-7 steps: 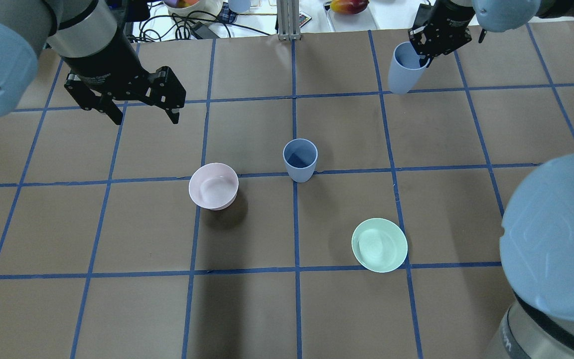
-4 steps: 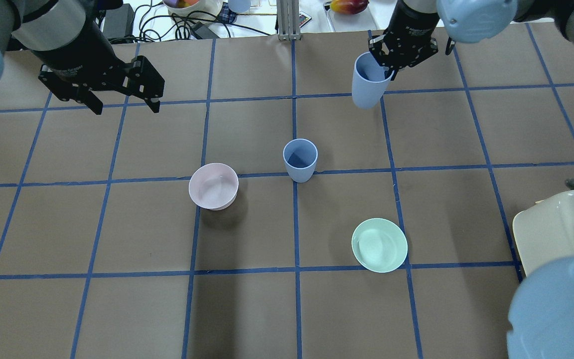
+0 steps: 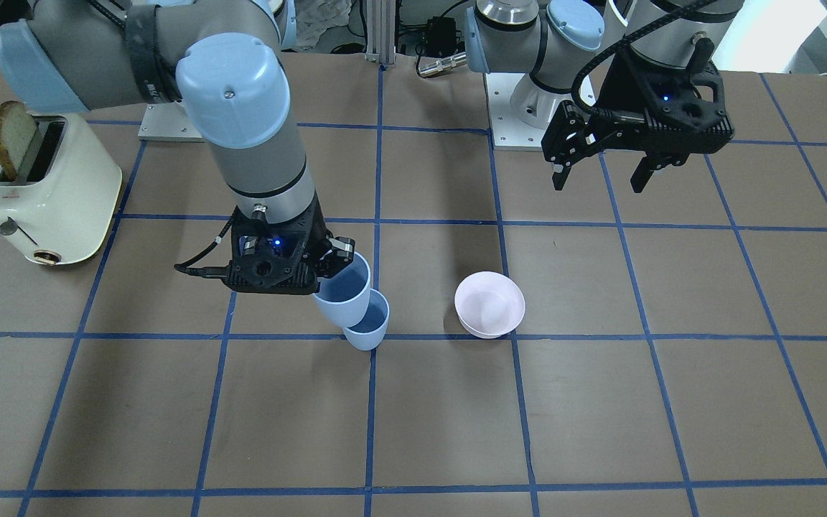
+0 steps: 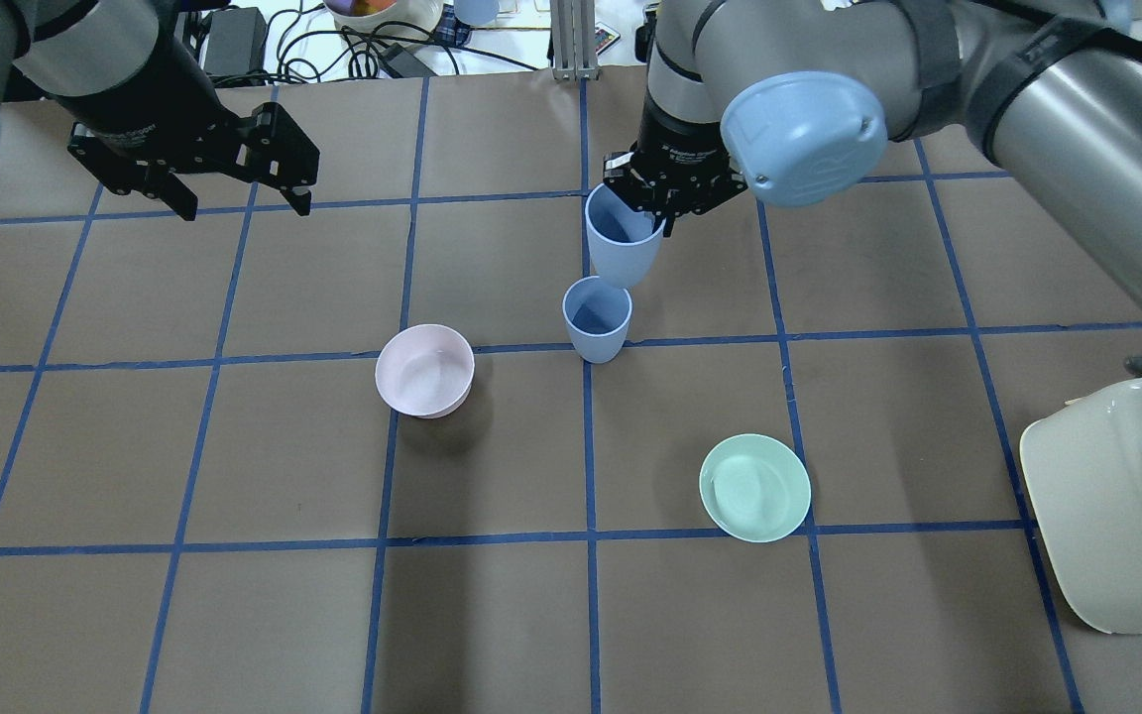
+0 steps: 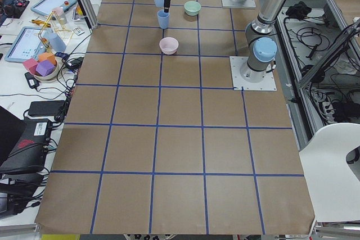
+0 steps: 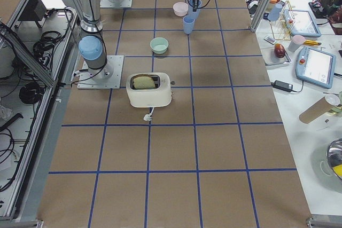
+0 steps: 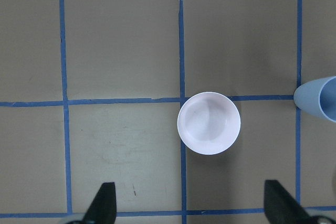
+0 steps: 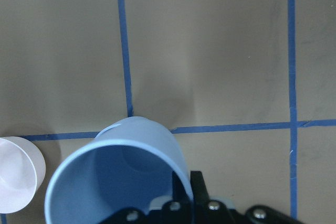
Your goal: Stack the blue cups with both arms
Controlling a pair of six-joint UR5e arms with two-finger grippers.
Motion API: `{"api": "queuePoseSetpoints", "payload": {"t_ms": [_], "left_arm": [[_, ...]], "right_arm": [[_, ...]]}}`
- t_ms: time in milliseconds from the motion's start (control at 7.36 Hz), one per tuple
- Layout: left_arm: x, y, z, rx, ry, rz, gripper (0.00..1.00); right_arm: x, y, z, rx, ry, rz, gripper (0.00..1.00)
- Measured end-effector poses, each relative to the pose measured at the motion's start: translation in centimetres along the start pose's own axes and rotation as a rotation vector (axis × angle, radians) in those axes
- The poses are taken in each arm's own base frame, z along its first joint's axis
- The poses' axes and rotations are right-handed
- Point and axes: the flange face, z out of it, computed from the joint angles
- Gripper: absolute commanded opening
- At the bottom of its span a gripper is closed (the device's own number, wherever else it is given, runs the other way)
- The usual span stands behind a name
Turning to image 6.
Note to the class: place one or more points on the pink bowl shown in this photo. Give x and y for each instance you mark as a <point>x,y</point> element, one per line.
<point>180,9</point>

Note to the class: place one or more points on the green bowl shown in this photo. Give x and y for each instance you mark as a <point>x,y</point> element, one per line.
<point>159,45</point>

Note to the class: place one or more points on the small remote control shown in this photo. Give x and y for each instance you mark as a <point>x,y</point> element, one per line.
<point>270,40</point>

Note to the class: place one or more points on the metal tray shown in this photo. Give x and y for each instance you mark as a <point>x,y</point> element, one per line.
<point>271,60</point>

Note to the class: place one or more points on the red apple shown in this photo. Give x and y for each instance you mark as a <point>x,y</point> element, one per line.
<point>279,50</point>

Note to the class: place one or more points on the teach pendant far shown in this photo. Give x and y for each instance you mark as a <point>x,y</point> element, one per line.
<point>301,22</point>

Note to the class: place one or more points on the teach pendant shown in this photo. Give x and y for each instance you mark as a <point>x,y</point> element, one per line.
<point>301,22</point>
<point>316,67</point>

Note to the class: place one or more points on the bread slice in toaster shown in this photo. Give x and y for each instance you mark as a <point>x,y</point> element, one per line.
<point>143,82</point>

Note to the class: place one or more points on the pink cup on side table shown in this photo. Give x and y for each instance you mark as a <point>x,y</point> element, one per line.
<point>296,42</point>

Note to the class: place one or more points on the white toaster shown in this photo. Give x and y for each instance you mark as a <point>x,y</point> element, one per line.
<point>159,96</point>

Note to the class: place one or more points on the black power adapter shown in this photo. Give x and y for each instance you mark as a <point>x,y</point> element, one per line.
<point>282,86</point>

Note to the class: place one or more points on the teach pendant near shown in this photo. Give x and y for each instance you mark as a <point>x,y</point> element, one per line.
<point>316,67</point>

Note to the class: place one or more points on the cardboard tube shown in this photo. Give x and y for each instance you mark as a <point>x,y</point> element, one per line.
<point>322,106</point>

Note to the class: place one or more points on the steel bowl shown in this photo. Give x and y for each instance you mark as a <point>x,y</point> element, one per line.
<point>334,157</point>

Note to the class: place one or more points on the blue cup on wire rack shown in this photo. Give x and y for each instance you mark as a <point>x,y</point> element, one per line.
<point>275,12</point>

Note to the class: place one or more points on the gold wire rack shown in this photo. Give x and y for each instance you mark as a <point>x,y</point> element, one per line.
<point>279,28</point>

